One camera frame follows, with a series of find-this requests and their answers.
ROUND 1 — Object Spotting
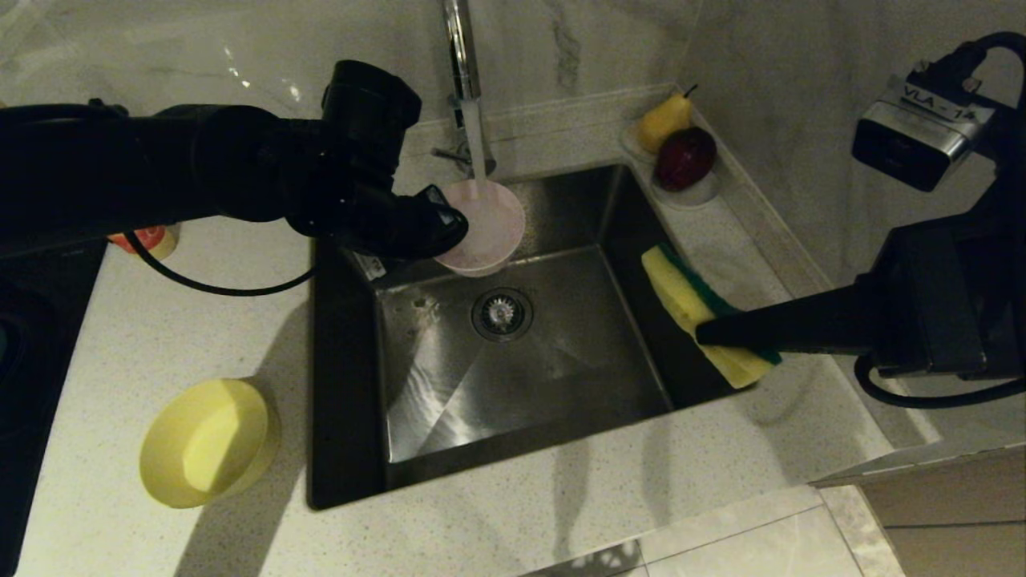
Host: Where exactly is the pink plastic bowl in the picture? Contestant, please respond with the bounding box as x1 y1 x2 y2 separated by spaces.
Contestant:
433 178 528 278

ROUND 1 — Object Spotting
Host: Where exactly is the green and yellow sponge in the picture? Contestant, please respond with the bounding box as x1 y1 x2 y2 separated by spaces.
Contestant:
641 243 784 390

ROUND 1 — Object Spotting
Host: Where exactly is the chrome faucet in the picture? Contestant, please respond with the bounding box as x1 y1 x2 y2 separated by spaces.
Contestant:
431 0 499 180

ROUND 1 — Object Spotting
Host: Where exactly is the orange dish soap bottle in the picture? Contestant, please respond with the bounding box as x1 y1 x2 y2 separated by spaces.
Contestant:
107 224 180 262

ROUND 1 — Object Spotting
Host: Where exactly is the yellow plastic bowl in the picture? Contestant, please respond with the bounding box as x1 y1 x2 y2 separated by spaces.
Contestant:
139 378 282 510

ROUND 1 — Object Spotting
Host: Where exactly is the round metal sink drain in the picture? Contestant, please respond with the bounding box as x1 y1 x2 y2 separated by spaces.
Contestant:
471 287 535 344

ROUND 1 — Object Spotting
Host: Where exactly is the stainless steel sink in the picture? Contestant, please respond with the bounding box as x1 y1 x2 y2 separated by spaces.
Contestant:
307 163 757 511

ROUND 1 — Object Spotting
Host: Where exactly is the small white dish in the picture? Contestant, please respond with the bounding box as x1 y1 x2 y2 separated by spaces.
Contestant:
620 120 720 210

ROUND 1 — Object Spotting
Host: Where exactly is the dark red apple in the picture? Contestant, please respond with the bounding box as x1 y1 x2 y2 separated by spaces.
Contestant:
652 127 717 193

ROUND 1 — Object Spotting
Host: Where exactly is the yellow pear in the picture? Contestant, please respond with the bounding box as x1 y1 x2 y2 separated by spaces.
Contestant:
637 84 697 155

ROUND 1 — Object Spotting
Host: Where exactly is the black induction cooktop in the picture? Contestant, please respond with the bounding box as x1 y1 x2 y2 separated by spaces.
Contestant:
0 240 109 577

